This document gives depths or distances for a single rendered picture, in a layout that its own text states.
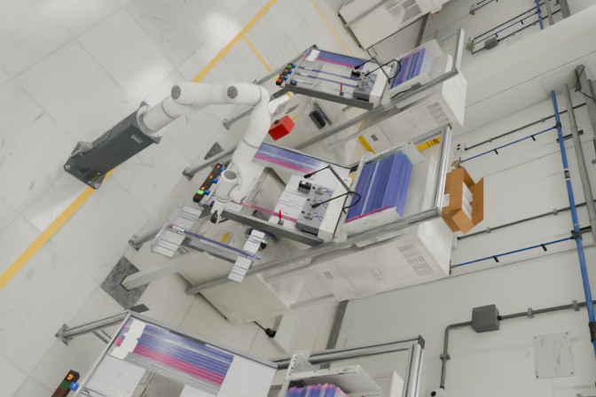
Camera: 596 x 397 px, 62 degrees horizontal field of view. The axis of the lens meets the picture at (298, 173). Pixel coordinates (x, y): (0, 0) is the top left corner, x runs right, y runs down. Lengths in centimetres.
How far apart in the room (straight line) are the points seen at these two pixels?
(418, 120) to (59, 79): 251
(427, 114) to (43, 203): 264
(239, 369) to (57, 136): 188
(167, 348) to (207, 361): 19
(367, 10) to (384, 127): 334
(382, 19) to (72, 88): 456
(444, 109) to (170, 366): 255
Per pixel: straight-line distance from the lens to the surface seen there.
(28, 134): 333
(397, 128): 390
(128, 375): 231
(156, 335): 237
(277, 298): 325
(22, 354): 301
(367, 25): 712
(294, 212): 286
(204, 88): 248
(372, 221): 250
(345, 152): 445
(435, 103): 376
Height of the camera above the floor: 279
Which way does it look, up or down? 35 degrees down
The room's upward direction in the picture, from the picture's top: 66 degrees clockwise
